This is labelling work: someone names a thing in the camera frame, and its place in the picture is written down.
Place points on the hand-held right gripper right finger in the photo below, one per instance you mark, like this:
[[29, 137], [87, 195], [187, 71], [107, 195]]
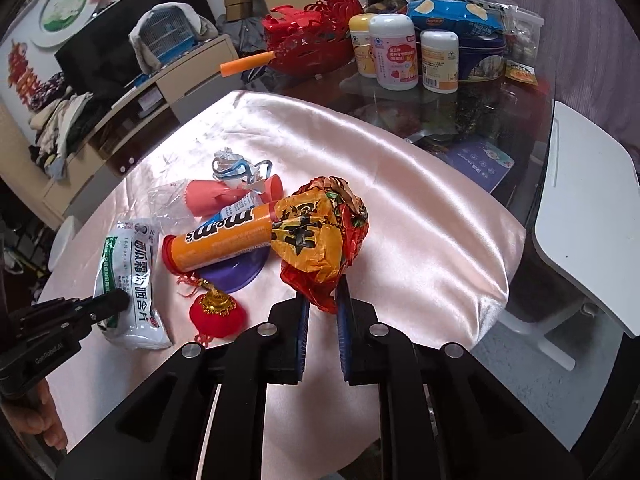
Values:
[[344, 330]]

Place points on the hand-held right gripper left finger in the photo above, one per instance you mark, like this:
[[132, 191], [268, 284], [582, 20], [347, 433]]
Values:
[[301, 335]]

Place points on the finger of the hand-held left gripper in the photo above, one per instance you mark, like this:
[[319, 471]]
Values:
[[110, 305]]

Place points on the white green lozenge packet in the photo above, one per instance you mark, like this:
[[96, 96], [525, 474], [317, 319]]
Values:
[[132, 280]]

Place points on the orange red foil wrapper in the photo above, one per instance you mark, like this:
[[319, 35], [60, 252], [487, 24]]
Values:
[[310, 245]]

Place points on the purple plastic lid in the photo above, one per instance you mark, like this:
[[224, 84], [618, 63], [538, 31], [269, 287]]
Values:
[[235, 272]]

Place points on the orange candy tube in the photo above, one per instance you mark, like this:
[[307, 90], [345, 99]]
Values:
[[220, 245]]

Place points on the pink paper cup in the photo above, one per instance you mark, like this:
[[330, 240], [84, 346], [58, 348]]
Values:
[[215, 195], [274, 187]]

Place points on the silver blue wrapper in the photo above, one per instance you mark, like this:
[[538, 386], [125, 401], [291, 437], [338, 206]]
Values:
[[235, 167]]

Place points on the person's left hand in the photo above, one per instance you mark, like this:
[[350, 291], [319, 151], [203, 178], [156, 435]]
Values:
[[35, 420]]

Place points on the red lantern ornament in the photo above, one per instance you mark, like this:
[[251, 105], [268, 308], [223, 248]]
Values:
[[217, 312]]

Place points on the clear plastic bag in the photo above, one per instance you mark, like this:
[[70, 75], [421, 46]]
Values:
[[167, 202]]

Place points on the pink satin cloth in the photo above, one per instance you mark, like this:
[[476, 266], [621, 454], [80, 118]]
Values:
[[400, 210]]

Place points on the pile of clothes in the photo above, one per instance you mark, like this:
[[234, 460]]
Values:
[[55, 125]]

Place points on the blue booklet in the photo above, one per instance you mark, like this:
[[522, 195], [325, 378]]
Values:
[[480, 165]]

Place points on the beige television cabinet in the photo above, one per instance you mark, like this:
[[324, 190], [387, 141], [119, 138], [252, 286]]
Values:
[[185, 80]]

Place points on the black television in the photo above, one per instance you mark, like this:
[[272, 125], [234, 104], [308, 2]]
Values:
[[110, 60]]

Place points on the covered bird cage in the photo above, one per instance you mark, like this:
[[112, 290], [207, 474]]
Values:
[[145, 57]]

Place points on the white side table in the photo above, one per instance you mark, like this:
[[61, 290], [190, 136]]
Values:
[[580, 185]]

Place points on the blue bird cage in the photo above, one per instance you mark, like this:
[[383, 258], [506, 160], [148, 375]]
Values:
[[167, 32]]

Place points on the white bottle pink label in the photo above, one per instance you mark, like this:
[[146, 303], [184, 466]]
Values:
[[395, 55]]

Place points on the white bottle yellow cap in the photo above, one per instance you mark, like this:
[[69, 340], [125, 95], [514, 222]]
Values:
[[362, 50]]

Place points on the white bottle orange label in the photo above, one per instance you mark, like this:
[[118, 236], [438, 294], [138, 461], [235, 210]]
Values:
[[439, 60]]

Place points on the red cutout basket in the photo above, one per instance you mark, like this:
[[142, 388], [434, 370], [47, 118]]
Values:
[[310, 35]]

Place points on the blue printed tin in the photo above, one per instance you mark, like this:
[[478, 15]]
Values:
[[480, 60]]

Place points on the yellow snack packet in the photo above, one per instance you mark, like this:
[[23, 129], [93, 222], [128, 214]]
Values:
[[520, 72]]

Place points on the blue chip bag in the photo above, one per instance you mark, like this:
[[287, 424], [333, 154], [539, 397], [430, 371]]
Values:
[[450, 15]]

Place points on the clear plastic container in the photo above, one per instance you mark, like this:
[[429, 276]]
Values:
[[525, 30]]

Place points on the purple striped curtain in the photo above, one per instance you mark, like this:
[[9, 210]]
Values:
[[575, 35]]

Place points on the red building wall sticker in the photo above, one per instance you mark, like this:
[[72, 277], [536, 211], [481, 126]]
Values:
[[22, 75]]

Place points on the round green wall plate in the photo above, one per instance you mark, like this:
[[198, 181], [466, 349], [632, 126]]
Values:
[[65, 5]]

